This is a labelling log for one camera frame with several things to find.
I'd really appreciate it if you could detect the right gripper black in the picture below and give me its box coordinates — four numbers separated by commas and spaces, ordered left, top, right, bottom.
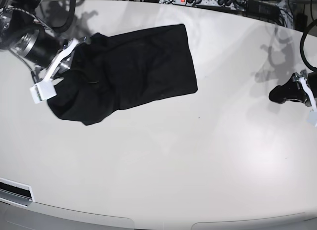
49, 38, 91, 79

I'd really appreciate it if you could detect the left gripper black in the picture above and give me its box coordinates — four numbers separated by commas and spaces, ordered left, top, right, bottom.
268, 72, 317, 104

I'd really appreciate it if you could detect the black t-shirt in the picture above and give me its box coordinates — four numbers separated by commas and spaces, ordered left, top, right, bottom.
47, 24, 198, 126

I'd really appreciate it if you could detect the black power supply box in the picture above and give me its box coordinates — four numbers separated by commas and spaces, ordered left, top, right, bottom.
247, 0, 280, 18

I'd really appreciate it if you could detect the white power strip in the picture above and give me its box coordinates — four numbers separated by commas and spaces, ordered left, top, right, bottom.
159, 0, 247, 11

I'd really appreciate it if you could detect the white slotted box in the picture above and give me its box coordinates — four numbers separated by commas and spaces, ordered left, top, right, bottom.
0, 178, 35, 208

